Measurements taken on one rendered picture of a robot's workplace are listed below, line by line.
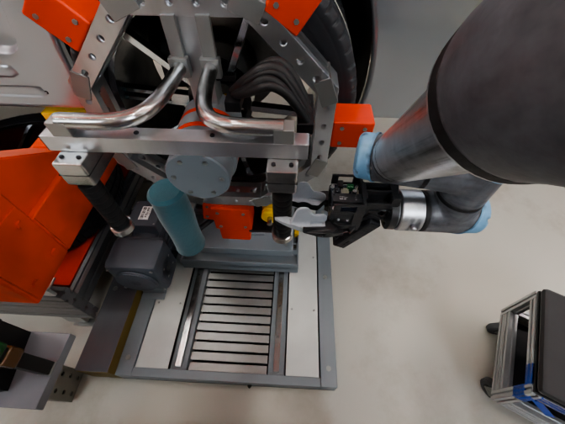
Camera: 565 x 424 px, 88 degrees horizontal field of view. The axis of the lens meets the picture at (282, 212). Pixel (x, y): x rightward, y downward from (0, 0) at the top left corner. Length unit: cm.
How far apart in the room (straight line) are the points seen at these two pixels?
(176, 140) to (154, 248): 65
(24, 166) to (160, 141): 52
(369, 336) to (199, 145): 109
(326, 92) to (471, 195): 32
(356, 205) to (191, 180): 33
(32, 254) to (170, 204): 38
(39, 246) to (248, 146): 67
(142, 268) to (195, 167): 56
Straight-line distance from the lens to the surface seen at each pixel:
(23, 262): 95
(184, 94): 80
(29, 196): 97
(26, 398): 103
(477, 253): 174
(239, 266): 129
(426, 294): 151
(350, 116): 69
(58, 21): 70
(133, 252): 111
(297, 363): 121
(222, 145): 47
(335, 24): 67
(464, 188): 51
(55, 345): 103
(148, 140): 51
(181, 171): 60
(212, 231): 129
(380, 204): 52
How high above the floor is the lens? 127
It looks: 53 degrees down
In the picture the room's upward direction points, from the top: straight up
